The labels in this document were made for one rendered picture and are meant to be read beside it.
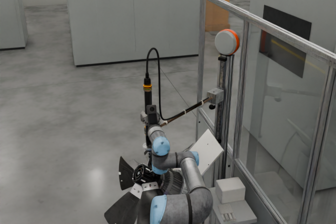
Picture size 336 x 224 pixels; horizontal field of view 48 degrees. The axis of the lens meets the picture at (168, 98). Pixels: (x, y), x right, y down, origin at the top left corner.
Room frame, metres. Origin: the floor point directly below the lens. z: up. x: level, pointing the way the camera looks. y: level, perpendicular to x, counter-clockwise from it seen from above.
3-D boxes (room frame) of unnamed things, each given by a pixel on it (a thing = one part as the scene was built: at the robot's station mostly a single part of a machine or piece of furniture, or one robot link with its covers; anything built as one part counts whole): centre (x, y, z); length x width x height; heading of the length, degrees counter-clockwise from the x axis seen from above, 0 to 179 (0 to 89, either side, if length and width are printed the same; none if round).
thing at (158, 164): (1.48, 0.02, 1.54); 0.11 x 0.08 x 0.11; 97
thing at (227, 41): (2.28, -0.37, 1.88); 0.17 x 0.15 x 0.16; 14
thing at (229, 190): (2.06, -0.42, 0.92); 0.17 x 0.16 x 0.11; 104
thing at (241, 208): (1.98, -0.40, 0.85); 0.36 x 0.24 x 0.03; 14
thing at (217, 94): (2.21, -0.31, 1.54); 0.10 x 0.07 x 0.08; 139
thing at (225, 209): (1.87, -0.37, 0.87); 0.15 x 0.09 x 0.02; 9
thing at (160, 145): (1.48, 0.04, 1.64); 0.11 x 0.08 x 0.09; 14
